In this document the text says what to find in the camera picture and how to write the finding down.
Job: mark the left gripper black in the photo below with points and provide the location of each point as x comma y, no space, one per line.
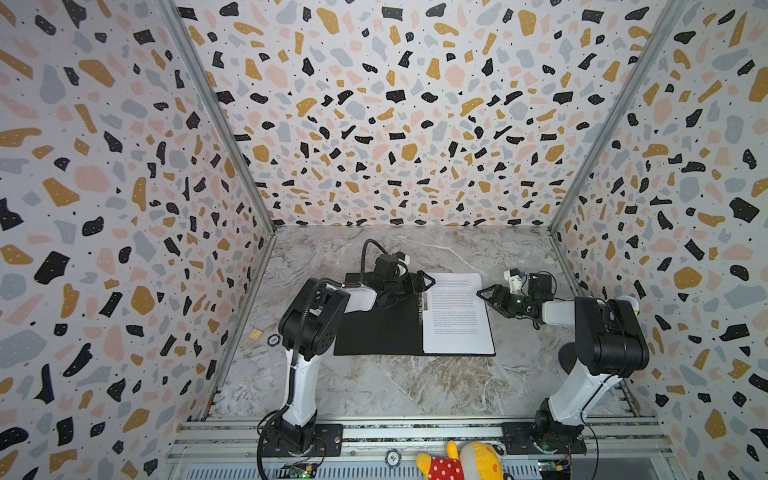
409,290

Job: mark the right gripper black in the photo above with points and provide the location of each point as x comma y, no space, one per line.
505,298

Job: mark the orange folder black inside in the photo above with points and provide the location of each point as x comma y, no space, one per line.
395,331

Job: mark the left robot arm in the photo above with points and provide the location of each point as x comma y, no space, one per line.
308,330

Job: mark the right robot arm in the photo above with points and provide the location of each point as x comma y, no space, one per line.
608,346

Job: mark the blue toy microphone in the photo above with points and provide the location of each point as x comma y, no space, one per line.
632,301

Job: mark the yellow red plush toy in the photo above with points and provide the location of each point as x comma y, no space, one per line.
474,460

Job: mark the green circuit board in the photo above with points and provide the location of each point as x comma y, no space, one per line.
297,471

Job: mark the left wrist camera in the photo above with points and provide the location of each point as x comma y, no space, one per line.
402,257

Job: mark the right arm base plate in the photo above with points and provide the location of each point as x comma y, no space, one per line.
529,438

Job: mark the round white badge on rail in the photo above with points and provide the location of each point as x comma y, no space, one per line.
393,458

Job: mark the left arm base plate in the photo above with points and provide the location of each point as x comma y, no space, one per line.
288,440

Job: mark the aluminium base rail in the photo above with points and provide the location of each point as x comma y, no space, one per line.
617,448

